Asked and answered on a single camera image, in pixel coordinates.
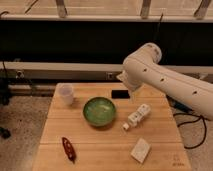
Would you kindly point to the white ceramic cup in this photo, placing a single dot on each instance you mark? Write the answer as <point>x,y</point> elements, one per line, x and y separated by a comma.
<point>66,92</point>

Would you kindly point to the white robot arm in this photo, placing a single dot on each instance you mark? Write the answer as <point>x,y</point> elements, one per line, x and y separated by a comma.
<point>142,66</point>

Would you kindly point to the green ceramic bowl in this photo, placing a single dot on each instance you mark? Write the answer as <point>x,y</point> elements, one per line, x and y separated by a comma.
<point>99,111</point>

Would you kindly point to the black rectangular block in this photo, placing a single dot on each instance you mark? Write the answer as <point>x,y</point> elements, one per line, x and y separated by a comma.
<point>119,94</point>

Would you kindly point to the white sponge block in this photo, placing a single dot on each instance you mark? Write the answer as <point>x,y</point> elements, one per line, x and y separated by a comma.
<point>141,150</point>

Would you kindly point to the red chili pepper toy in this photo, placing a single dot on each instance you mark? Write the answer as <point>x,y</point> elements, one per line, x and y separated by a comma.
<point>69,150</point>

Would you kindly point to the blue floor box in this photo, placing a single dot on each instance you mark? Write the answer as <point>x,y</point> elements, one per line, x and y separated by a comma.
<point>182,107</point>

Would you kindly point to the black object on floor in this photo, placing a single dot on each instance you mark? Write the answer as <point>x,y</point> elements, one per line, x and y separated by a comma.
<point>5,133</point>

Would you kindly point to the grey wall rail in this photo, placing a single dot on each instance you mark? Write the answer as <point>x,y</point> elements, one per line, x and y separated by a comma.
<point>60,71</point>

